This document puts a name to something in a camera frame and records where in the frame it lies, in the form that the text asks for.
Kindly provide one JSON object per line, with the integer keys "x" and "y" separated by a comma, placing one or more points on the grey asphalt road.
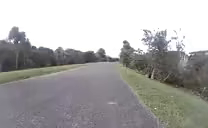
{"x": 82, "y": 96}

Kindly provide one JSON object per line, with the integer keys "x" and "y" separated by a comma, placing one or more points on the row of trees and bushes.
{"x": 165, "y": 63}

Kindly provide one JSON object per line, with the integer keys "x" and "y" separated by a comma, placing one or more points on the grass verge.
{"x": 22, "y": 74}
{"x": 172, "y": 103}

